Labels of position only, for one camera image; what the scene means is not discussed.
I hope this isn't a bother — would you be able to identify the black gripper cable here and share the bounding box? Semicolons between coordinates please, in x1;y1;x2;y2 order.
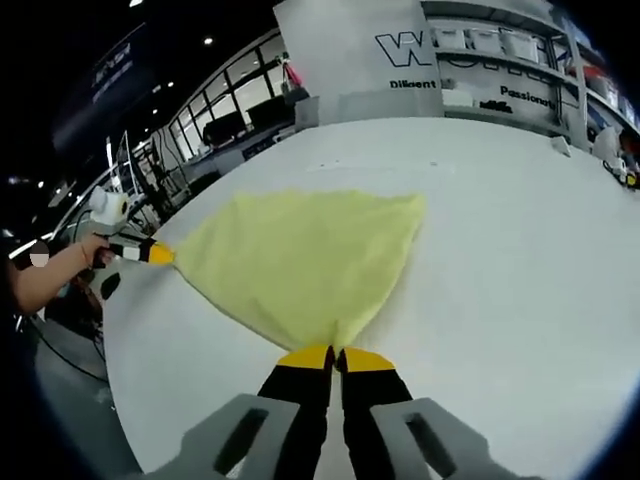
19;309;110;386

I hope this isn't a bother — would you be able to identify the person's left hand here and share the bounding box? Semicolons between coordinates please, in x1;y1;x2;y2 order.
79;232;116;271

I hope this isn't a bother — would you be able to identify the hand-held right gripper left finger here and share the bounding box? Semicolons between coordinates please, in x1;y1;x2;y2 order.
124;344;336;480

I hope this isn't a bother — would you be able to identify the yellow blue grey garment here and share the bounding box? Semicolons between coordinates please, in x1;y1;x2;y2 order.
172;188;427;351

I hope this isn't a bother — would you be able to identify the grey office desk counter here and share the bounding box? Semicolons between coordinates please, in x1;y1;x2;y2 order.
174;127;296;186

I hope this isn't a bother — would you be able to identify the yellow black tool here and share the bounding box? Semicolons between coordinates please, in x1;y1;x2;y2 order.
602;159;640;189

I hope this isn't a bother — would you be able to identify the black computer monitor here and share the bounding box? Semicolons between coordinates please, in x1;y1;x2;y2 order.
202;112;246;144
247;97;287;129

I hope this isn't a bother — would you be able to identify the grey metal storage shelf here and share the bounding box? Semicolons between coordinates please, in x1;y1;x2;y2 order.
422;0;591;146

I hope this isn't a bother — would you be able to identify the white office chair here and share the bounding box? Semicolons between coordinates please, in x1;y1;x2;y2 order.
272;94;321;139

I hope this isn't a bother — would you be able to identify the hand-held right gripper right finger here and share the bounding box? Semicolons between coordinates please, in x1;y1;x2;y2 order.
337;347;544;480

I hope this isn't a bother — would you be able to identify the person's black clothing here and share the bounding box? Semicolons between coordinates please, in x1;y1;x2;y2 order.
47;277;104;334

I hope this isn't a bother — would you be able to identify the grey pink hanging bag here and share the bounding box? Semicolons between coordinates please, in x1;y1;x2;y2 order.
280;59;309;101

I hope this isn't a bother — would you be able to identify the large dark wall screen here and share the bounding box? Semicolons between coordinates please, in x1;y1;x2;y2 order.
52;22;161;151

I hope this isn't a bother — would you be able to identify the white storage bin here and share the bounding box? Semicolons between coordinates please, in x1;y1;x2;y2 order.
472;29;504;51
439;29;471;49
504;34;539;61

